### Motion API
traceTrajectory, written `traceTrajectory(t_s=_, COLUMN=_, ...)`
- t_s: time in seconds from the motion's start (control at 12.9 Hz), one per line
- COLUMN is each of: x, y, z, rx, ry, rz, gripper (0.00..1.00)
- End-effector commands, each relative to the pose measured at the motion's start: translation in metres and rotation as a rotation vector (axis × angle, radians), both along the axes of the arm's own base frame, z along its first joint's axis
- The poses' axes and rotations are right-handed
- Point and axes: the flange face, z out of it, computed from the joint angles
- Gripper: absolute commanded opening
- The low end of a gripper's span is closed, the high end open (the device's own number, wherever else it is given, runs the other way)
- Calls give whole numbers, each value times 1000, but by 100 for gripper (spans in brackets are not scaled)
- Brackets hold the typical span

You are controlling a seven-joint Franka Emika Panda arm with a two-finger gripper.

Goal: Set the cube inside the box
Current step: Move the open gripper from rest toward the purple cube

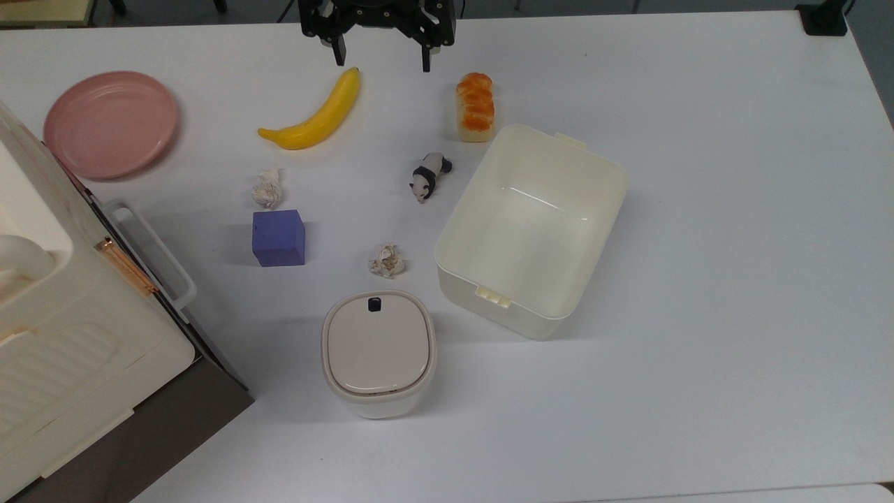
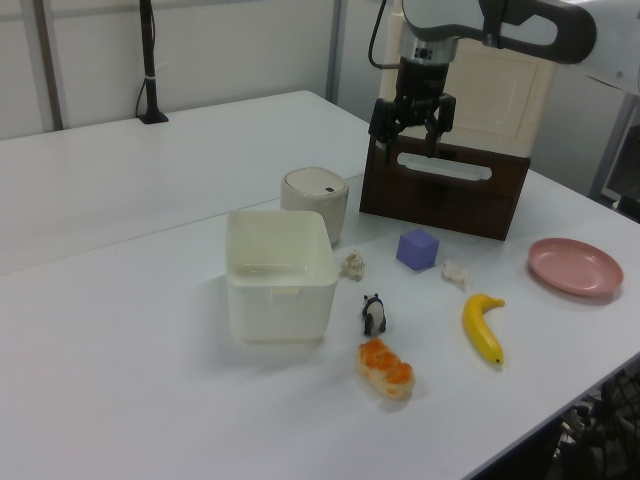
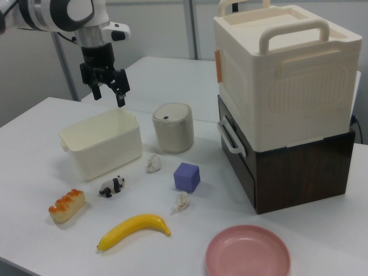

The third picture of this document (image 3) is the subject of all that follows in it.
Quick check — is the cream storage box with handles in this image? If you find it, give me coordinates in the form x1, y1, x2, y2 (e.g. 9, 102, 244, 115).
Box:
213, 0, 363, 153

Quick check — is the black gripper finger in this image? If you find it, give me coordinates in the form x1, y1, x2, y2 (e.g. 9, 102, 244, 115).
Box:
108, 68, 129, 109
79, 62, 103, 101

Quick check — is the dark wood drawer box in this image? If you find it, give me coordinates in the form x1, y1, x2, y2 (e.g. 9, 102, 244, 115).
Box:
217, 94, 357, 215

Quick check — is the black cable at wall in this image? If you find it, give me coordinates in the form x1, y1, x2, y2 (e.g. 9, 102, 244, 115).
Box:
349, 114, 363, 143

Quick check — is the pink plate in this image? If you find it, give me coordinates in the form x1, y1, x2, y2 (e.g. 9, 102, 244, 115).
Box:
205, 225, 291, 276

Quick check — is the black robot wrist cable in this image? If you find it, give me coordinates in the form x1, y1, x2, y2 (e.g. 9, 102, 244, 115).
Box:
56, 30, 79, 44

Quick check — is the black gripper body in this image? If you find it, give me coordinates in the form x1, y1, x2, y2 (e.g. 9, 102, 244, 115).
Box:
80, 43, 116, 85

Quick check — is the purple cube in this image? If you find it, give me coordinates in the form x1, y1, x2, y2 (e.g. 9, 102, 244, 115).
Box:
173, 162, 201, 193

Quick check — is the panda toy figure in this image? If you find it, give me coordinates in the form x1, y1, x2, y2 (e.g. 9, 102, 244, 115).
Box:
99, 175, 126, 198

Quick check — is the crumpled white paper ball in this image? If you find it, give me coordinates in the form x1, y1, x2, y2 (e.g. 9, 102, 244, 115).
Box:
146, 153, 162, 174
171, 191, 190, 213

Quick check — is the small cream lidded bin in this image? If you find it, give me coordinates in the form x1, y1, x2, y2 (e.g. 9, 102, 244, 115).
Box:
152, 102, 194, 153

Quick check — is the toy bread loaf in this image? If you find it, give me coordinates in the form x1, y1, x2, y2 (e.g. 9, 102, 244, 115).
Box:
48, 189, 86, 224

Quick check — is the open cream plastic box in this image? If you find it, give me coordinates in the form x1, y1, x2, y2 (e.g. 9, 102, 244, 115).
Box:
58, 108, 143, 182

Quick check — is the yellow toy banana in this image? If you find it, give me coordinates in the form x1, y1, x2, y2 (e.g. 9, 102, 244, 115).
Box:
97, 213, 171, 254

